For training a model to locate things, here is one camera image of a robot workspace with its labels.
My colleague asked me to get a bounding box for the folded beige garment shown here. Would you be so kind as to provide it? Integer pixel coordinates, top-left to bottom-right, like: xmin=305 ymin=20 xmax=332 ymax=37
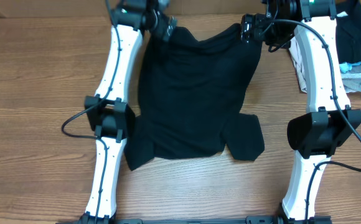
xmin=288 ymin=37 xmax=307 ymax=93

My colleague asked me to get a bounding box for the folded black shirt on pile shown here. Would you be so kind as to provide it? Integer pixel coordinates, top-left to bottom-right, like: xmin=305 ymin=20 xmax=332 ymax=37
xmin=336 ymin=0 xmax=361 ymax=63

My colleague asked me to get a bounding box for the folded light blue garment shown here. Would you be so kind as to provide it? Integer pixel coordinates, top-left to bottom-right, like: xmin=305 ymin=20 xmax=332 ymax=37
xmin=338 ymin=7 xmax=361 ymax=73

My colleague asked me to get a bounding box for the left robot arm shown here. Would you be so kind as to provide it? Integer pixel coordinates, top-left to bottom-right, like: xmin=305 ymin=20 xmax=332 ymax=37
xmin=78 ymin=1 xmax=177 ymax=223

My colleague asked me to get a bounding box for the black t-shirt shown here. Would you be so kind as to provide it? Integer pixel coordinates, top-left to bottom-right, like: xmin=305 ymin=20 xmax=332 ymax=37
xmin=124 ymin=23 xmax=265 ymax=170

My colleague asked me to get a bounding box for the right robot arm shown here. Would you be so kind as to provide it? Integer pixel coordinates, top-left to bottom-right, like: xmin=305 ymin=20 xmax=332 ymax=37
xmin=241 ymin=1 xmax=361 ymax=223

